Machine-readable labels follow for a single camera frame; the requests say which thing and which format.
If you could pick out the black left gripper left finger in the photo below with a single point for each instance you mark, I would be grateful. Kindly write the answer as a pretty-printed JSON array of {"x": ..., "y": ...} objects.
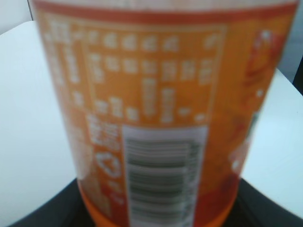
[{"x": 32, "y": 208}]

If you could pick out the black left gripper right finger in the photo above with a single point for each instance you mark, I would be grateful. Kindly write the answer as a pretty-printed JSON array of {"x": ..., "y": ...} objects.
[{"x": 253, "y": 209}]

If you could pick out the orange Mirinda soda bottle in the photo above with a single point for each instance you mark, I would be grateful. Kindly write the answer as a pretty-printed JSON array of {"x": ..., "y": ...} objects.
[{"x": 160, "y": 99}]

